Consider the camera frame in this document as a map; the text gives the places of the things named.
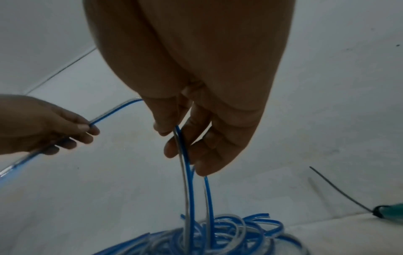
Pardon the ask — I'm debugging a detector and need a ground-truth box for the person's left hand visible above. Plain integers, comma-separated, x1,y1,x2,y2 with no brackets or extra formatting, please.
0,93,101,156

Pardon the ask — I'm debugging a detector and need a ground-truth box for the person's right hand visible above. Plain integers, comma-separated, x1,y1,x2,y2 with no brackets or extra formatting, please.
82,0,297,177

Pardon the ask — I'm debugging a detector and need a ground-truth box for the pile of blue tubing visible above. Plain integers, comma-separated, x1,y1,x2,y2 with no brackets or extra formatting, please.
0,97,304,255

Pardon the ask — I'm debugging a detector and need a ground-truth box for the green tube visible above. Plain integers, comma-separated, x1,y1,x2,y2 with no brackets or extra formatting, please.
374,202,403,224

